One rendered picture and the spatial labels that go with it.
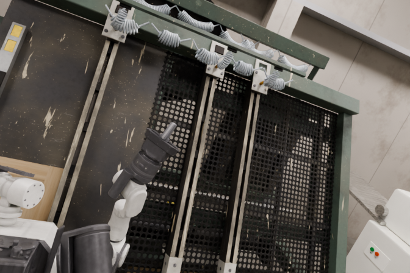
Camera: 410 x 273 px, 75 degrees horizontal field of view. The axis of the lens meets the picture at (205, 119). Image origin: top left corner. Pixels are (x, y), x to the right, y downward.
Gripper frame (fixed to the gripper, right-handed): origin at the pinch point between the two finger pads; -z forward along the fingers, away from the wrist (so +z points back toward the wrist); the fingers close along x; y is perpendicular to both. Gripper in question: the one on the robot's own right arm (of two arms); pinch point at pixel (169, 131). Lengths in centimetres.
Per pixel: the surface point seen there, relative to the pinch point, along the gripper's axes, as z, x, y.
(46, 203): 55, 28, 11
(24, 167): 47, 43, 8
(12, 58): 16, 74, 7
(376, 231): -4, -165, 203
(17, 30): 5, 81, 9
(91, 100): 12.7, 42.1, 19.6
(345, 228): 1, -97, 94
